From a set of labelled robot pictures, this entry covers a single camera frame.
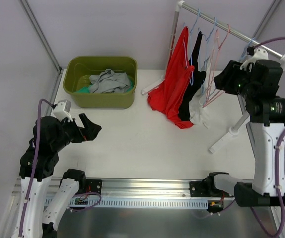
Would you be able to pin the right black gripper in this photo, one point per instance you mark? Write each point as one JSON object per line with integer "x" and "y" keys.
{"x": 229, "y": 81}

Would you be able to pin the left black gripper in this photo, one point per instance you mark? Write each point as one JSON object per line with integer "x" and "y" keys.
{"x": 80, "y": 134}

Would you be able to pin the green tank top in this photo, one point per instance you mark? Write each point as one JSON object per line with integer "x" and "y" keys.
{"x": 81, "y": 90}

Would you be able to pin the white tank top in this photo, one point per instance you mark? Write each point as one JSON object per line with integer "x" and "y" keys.
{"x": 199, "y": 115}

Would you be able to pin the grey tank top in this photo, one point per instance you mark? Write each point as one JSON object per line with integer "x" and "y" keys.
{"x": 107, "y": 74}

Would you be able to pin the pink wire hanger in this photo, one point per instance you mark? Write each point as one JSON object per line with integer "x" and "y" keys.
{"x": 212, "y": 96}

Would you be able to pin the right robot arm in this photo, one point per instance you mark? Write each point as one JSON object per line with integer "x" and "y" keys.
{"x": 267, "y": 119}

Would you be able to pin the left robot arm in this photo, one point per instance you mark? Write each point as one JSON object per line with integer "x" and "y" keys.
{"x": 37, "y": 164}

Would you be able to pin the black tank top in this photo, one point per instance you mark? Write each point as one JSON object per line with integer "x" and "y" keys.
{"x": 184, "y": 112}

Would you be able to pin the blue hanger under red top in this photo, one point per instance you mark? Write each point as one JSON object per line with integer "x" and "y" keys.
{"x": 190, "y": 49}

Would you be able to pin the red tank top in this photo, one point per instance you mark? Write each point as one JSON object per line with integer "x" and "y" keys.
{"x": 168, "y": 97}

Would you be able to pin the olive green plastic basin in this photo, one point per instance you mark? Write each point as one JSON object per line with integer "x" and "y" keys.
{"x": 82, "y": 67}

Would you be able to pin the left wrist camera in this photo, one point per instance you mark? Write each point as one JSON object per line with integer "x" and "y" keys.
{"x": 61, "y": 110}

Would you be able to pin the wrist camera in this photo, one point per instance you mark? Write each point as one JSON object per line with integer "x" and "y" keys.
{"x": 254, "y": 54}
{"x": 61, "y": 110}

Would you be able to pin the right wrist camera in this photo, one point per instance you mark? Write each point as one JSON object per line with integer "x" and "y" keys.
{"x": 254, "y": 54}

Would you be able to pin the aluminium rail with cable duct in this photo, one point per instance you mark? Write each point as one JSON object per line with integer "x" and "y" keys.
{"x": 55, "y": 193}

